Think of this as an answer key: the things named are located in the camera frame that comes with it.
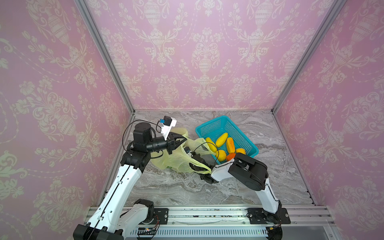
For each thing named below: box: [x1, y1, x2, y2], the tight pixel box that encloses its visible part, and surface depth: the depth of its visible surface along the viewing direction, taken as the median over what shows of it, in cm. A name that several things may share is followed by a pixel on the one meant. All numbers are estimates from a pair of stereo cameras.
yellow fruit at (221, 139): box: [215, 132, 229, 148], surface depth 101 cm
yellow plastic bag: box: [150, 127, 216, 174], surface depth 76 cm
